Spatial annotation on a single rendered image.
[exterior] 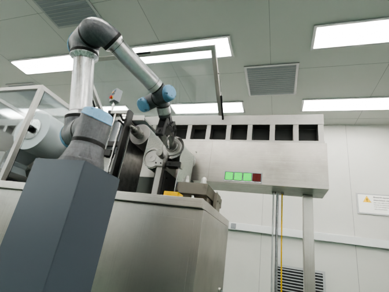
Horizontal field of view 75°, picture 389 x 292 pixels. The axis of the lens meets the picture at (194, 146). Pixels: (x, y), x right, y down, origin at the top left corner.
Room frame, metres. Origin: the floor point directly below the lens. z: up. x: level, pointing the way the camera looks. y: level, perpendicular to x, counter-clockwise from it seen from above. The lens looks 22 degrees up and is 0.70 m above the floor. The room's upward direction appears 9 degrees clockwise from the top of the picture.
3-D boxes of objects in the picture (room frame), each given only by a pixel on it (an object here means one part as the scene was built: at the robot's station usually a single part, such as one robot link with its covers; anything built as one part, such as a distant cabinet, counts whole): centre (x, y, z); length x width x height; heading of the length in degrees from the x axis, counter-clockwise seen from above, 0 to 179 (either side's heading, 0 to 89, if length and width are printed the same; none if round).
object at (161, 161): (1.42, 0.18, 1.05); 0.06 x 0.05 x 0.31; 160
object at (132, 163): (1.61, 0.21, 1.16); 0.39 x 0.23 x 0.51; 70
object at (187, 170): (1.54, 0.03, 1.11); 0.23 x 0.01 x 0.18; 160
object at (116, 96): (1.66, 0.64, 1.66); 0.07 x 0.07 x 0.10; 44
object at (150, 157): (1.60, 0.20, 1.17); 0.26 x 0.12 x 0.12; 160
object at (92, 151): (0.88, 0.38, 0.95); 0.15 x 0.15 x 0.10
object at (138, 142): (1.65, 0.32, 1.33); 0.25 x 0.14 x 0.14; 160
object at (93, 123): (0.88, 0.38, 1.07); 0.13 x 0.12 x 0.14; 43
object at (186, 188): (1.54, -0.09, 1.00); 0.40 x 0.16 x 0.06; 160
